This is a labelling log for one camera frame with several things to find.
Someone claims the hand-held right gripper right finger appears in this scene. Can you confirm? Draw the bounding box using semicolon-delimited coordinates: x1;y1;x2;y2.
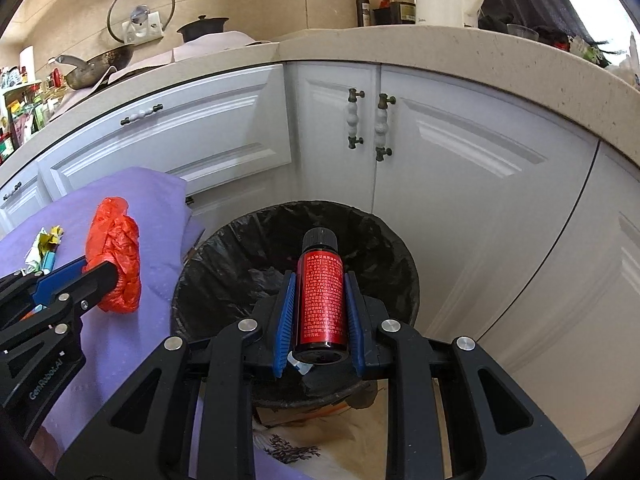
344;271;587;480

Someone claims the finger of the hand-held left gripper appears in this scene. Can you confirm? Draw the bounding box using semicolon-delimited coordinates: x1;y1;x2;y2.
0;261;122;353
0;256;90;322

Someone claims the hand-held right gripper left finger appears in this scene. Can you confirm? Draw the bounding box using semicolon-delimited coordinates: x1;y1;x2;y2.
55;270;301;480

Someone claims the white green wrapper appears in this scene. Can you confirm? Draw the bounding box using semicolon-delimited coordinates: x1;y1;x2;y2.
25;240;57;274

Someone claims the red plastic bag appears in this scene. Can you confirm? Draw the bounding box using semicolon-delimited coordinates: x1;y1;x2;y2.
84;197;142;314

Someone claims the red label dark bottle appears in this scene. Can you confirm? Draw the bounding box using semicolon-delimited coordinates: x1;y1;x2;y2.
291;227;349;365

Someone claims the yellow wrapper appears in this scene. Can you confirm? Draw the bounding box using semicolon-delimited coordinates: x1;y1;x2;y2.
40;225;66;249

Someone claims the black lined trash bin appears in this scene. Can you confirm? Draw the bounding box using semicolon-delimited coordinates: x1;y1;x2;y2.
170;200;421;411

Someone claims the purple tablecloth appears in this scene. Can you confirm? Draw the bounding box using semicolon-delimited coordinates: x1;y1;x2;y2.
0;166;321;480

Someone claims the narrow white cabinet drawer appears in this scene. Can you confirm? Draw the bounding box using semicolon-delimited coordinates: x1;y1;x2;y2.
0;160;51;236

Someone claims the beige printed paper bag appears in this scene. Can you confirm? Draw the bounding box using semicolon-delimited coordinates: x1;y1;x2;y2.
250;380;391;480

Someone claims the plain white cabinet panel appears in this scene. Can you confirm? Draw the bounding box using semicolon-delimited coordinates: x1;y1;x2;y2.
187;160;296;241

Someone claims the group of condiment jars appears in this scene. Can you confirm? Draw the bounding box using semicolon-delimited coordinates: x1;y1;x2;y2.
0;65;66;161

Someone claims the narrow white cabinet door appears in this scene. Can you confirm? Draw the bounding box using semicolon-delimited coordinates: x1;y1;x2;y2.
285;60;382;221

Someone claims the wide white cabinet door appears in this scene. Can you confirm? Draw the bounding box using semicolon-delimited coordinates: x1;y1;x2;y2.
372;67;601;341

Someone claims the wide white cabinet drawer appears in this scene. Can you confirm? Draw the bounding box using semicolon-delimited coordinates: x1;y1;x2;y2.
35;62;293;201

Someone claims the metal wok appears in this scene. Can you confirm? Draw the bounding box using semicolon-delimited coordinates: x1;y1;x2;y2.
47;43;136;91

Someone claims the white paper towel roll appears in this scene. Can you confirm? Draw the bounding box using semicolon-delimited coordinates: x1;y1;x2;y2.
19;46;36;83

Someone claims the pale stove cover sheet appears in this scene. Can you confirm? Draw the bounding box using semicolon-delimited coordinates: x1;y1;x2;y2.
60;30;261;106

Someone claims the black lidded pot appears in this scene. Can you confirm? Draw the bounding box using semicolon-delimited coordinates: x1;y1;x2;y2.
176;15;230;43

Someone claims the dark sauce bottle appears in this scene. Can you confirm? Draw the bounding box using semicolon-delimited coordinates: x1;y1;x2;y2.
389;0;417;26

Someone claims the small glass bowl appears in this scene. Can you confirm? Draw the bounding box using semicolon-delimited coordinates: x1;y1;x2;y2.
506;23;540;42

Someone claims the long ceramic drawer handle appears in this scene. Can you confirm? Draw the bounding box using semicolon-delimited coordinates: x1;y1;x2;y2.
120;104;164;126

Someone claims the ceramic door handle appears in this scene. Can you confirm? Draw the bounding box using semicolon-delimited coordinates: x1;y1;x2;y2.
347;87;366;148
374;92;397;162

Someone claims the white wall socket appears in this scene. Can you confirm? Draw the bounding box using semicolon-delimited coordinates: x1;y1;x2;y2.
122;10;166;43

